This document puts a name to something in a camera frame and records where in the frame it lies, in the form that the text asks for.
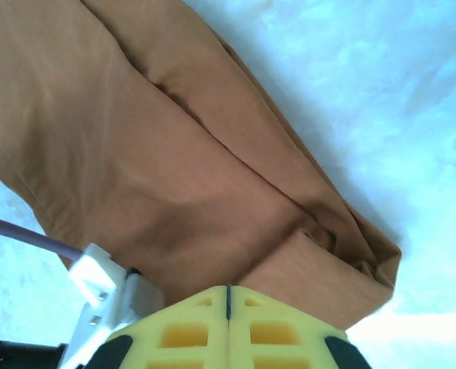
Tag brown long pants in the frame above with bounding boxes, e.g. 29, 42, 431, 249
0, 0, 403, 332

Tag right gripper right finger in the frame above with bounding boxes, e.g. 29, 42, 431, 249
227, 284, 371, 369

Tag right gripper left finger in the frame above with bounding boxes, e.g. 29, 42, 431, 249
84, 284, 229, 369

